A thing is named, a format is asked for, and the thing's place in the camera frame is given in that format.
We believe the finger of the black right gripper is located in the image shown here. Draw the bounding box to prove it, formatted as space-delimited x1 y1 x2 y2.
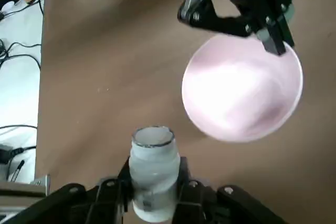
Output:
177 0 254 38
236 1 295 56

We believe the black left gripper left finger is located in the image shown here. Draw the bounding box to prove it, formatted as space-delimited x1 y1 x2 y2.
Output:
0 157 134 224

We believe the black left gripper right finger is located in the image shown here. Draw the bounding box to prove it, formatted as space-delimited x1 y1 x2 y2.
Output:
173 157 289 224

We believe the pink bowl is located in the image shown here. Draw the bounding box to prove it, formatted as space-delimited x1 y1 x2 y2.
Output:
181 35 304 143

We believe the white vitamin bottle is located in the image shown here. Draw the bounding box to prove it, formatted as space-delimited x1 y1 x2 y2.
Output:
130 125 182 223

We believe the black cable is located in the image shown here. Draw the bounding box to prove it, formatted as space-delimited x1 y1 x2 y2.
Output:
0 41 42 70
0 124 38 131
0 0 45 22

